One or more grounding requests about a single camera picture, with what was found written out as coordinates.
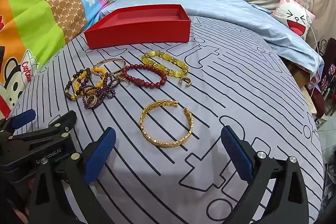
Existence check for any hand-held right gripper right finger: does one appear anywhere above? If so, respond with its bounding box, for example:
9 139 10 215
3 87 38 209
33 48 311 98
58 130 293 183
218 126 310 224

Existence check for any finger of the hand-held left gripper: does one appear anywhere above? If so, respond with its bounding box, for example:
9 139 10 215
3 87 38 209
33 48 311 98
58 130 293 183
0 109 37 136
8 110 78 149

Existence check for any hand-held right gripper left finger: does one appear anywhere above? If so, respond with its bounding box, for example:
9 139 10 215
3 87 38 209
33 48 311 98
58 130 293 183
28 127 117 224

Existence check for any dark brown bead bracelet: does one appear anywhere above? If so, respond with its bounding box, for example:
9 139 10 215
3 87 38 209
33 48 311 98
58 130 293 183
65 69 92 102

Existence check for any gold chain bangle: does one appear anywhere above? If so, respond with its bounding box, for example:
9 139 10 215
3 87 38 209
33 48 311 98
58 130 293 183
140 100 194 147

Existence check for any yellow round bead bracelet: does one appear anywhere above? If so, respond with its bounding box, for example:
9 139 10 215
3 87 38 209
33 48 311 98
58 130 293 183
73 67 108 94

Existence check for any thin gold bangle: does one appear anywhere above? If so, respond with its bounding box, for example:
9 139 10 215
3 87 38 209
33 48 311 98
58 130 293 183
93 57 125 80

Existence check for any dark red bead bracelet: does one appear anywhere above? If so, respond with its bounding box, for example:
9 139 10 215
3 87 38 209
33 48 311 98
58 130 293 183
121 63 168 88

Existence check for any red cardboard box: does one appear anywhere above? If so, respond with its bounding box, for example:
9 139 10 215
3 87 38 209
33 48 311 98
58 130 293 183
83 4 192 50

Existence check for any yellow faceted stone bracelet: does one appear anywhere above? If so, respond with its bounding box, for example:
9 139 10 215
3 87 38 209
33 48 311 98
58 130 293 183
141 51 189 77

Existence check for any garnet bead strand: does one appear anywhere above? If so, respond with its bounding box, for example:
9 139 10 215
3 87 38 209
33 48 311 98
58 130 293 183
81 72 117 110

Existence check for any striped grey bed sheet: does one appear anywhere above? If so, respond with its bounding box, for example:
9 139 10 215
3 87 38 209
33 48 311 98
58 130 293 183
12 15 324 224

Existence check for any cartoon monkey blanket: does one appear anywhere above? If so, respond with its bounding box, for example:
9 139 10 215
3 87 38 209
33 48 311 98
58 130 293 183
0 0 124 119

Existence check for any brown wooden furniture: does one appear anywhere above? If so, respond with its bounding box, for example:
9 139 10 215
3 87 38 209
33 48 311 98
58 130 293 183
285 56 315 88

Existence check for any dark metal chair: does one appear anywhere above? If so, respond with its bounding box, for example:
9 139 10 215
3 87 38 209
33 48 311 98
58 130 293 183
316 39 336 119

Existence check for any light blue quilt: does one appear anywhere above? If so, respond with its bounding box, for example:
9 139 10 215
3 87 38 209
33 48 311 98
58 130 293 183
98 0 324 80

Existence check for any cartoon rabbit pillow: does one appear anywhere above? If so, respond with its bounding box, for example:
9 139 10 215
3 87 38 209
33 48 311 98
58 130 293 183
272 0 315 37

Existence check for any small gold open ring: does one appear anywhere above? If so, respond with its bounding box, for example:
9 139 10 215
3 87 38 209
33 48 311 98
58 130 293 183
178 76 193 88

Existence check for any thin white cable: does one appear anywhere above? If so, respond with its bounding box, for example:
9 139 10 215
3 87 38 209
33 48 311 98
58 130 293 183
287 0 322 98

